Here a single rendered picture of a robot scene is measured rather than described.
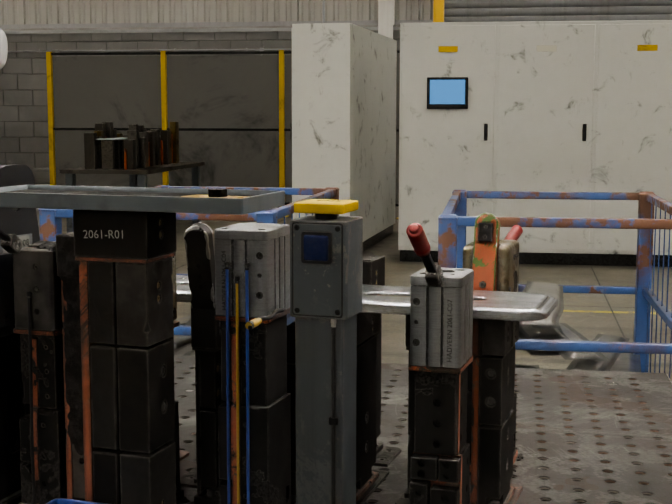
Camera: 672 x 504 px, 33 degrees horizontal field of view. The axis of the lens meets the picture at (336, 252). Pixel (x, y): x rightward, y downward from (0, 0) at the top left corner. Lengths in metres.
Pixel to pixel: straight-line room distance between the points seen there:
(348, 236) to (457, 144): 8.30
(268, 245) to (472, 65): 8.14
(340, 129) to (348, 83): 0.39
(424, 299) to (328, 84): 8.27
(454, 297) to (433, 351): 0.07
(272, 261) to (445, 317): 0.24
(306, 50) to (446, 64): 1.18
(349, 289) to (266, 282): 0.22
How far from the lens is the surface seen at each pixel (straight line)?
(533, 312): 1.53
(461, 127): 9.57
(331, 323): 1.29
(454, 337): 1.43
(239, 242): 1.49
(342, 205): 1.28
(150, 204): 1.33
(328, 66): 9.66
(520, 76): 9.57
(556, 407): 2.25
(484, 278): 1.74
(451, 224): 3.51
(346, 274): 1.29
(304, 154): 9.71
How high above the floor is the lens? 1.26
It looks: 7 degrees down
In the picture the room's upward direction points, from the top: straight up
